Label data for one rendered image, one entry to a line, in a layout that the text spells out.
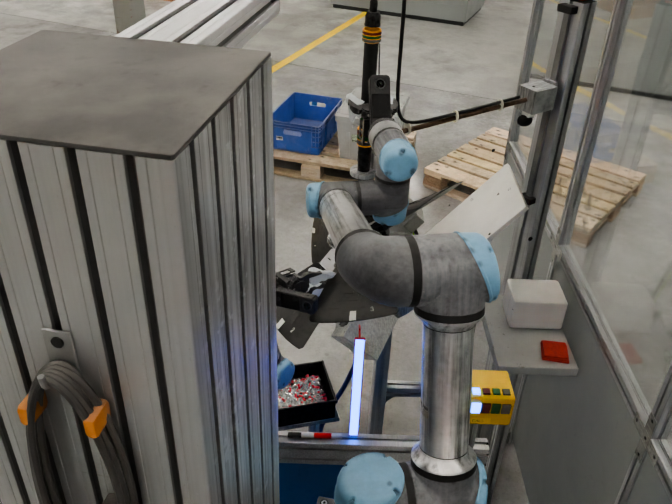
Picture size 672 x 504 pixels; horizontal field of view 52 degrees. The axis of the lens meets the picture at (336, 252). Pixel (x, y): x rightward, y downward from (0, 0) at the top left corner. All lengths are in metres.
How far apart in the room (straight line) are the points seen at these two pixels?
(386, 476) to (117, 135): 0.86
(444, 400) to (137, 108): 0.78
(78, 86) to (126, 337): 0.21
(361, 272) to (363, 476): 0.37
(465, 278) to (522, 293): 1.15
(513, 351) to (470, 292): 1.09
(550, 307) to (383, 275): 1.23
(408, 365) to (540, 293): 1.23
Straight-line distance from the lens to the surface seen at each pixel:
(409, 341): 3.46
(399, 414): 3.10
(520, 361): 2.14
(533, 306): 2.21
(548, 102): 2.13
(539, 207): 2.32
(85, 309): 0.61
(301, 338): 1.99
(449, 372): 1.15
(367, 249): 1.08
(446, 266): 1.07
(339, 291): 1.77
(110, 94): 0.61
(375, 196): 1.44
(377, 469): 1.25
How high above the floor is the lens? 2.24
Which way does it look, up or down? 33 degrees down
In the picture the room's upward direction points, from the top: 2 degrees clockwise
